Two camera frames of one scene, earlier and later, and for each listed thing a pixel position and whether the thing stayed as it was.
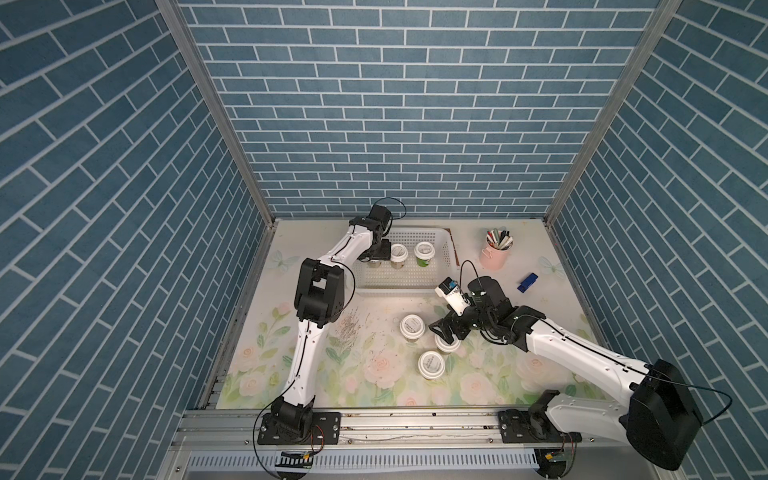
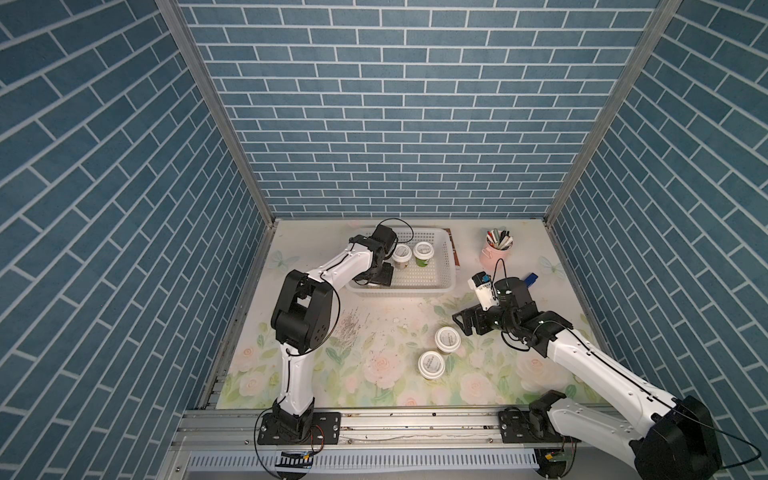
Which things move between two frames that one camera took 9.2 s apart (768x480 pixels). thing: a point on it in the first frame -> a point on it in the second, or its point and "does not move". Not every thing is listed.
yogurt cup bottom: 431,364 does not move
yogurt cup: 444,346 does not move
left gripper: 384,252 -> 384,278
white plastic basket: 421,258 does not move
